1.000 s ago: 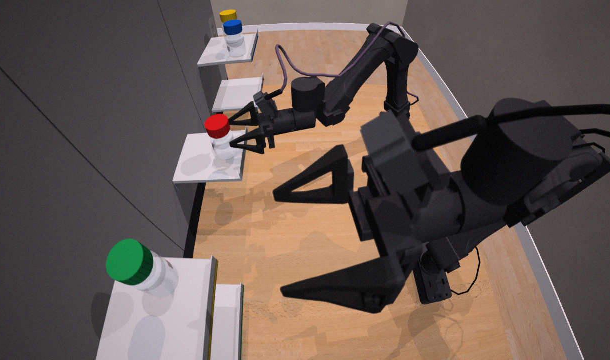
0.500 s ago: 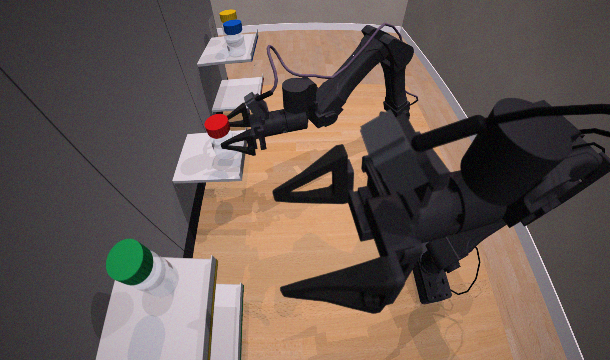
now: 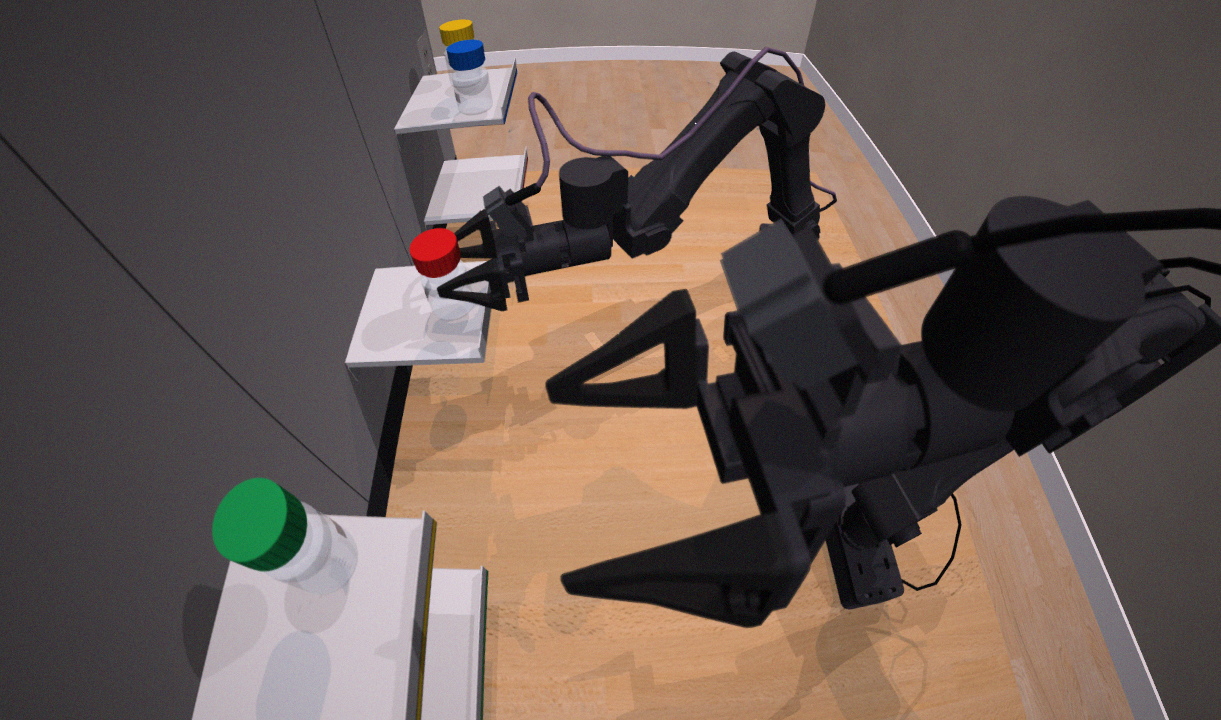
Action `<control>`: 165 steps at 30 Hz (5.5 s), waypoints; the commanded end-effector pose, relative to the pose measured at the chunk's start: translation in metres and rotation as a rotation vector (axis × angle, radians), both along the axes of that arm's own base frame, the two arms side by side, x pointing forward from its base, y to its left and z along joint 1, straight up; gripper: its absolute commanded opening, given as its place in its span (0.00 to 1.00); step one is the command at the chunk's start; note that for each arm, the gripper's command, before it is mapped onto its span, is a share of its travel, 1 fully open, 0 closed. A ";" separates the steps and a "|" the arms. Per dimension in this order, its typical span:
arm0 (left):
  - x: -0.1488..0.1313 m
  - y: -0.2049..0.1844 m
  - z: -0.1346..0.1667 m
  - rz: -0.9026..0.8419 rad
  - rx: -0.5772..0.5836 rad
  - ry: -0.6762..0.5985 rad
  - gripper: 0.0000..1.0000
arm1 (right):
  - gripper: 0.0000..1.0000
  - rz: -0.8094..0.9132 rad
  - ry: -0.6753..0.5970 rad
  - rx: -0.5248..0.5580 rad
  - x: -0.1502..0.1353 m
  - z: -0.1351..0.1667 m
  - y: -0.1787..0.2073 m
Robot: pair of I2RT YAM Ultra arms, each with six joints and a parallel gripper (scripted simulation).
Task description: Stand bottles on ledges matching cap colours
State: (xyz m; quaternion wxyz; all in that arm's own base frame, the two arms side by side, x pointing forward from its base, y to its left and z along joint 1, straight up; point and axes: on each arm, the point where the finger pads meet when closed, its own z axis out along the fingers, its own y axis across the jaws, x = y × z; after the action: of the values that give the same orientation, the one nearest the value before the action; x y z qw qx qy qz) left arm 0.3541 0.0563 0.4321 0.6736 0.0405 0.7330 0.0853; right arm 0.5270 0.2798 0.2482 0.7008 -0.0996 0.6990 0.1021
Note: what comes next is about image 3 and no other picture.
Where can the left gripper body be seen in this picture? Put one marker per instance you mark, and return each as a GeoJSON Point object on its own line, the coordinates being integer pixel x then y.
{"type": "Point", "coordinates": [787, 437]}

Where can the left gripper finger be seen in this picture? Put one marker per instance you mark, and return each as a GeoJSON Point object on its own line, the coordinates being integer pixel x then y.
{"type": "Point", "coordinates": [672, 322]}
{"type": "Point", "coordinates": [749, 553]}

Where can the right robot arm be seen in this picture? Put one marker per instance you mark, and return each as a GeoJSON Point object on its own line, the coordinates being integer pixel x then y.
{"type": "Point", "coordinates": [593, 189]}

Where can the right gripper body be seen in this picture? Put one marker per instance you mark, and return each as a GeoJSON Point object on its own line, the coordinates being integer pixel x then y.
{"type": "Point", "coordinates": [539, 246]}

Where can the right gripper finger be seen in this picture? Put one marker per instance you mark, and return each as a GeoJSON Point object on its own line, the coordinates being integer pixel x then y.
{"type": "Point", "coordinates": [487, 271]}
{"type": "Point", "coordinates": [480, 222]}

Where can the white bottle with green cap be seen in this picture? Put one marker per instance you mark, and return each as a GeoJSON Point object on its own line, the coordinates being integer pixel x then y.
{"type": "Point", "coordinates": [262, 526]}

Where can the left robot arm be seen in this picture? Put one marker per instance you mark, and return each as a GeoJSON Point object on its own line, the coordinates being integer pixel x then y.
{"type": "Point", "coordinates": [1004, 328]}

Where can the clear glass bottle with red cap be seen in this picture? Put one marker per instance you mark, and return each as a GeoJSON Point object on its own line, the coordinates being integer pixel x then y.
{"type": "Point", "coordinates": [436, 256]}

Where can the white bottle with yellow cap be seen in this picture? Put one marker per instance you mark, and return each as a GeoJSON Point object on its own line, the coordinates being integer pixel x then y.
{"type": "Point", "coordinates": [455, 31]}

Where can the clear bottle with blue cap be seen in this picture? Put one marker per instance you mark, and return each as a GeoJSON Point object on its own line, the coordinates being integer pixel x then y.
{"type": "Point", "coordinates": [470, 77]}

